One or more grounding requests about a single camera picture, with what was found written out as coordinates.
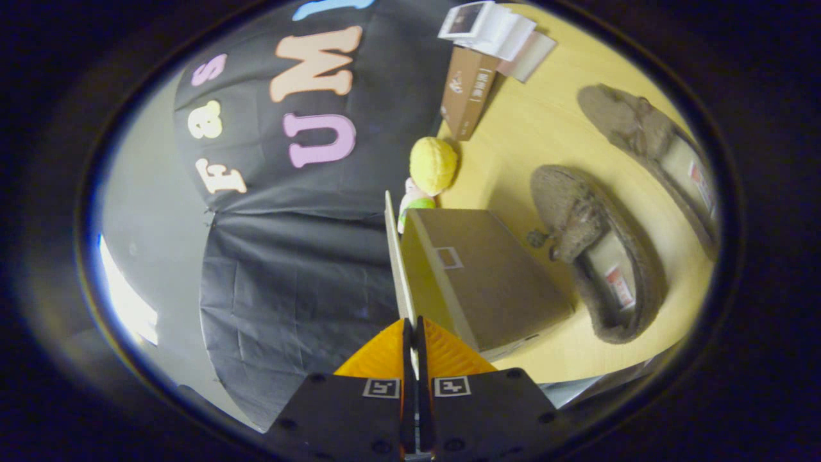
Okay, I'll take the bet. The plain white book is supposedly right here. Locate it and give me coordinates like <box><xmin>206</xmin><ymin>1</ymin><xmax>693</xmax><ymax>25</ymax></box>
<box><xmin>468</xmin><ymin>3</ymin><xmax>536</xmax><ymax>62</ymax></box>

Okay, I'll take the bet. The beige cardboard storage box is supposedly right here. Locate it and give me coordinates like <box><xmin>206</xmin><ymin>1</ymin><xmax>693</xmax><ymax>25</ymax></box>
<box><xmin>384</xmin><ymin>191</ymin><xmax>575</xmax><ymax>379</ymax></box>

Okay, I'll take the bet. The pale pink book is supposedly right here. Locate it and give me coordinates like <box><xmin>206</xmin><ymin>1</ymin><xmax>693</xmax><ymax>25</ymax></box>
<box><xmin>497</xmin><ymin>32</ymin><xmax>557</xmax><ymax>83</ymax></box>

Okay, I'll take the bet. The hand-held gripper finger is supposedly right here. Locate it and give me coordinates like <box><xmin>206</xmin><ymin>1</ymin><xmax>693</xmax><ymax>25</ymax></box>
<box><xmin>263</xmin><ymin>319</ymin><xmax>412</xmax><ymax>462</ymax></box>
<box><xmin>416</xmin><ymin>316</ymin><xmax>566</xmax><ymax>462</ymax></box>

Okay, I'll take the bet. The white book with portrait cover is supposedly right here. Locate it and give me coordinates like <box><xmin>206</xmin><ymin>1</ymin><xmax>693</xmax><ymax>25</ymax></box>
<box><xmin>438</xmin><ymin>1</ymin><xmax>498</xmax><ymax>40</ymax></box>

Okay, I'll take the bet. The brown fuzzy shoe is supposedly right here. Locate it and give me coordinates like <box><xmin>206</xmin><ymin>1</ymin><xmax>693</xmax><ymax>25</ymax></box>
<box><xmin>577</xmin><ymin>83</ymin><xmax>720</xmax><ymax>262</ymax></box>
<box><xmin>527</xmin><ymin>165</ymin><xmax>668</xmax><ymax>345</ymax></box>

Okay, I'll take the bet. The yellow plush ball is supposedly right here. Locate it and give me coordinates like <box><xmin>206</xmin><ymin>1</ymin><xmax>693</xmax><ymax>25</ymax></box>
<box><xmin>409</xmin><ymin>137</ymin><xmax>459</xmax><ymax>196</ymax></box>

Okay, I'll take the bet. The pink and green plush toy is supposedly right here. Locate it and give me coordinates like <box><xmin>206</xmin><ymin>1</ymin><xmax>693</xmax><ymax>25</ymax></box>
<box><xmin>398</xmin><ymin>178</ymin><xmax>437</xmax><ymax>235</ymax></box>

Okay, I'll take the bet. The grey crumpled plastic sheet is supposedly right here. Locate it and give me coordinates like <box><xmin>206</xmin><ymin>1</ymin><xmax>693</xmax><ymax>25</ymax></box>
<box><xmin>539</xmin><ymin>359</ymin><xmax>661</xmax><ymax>409</ymax></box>

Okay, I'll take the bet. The brown book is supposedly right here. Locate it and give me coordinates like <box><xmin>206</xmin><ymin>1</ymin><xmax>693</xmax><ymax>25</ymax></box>
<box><xmin>440</xmin><ymin>46</ymin><xmax>500</xmax><ymax>142</ymax></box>

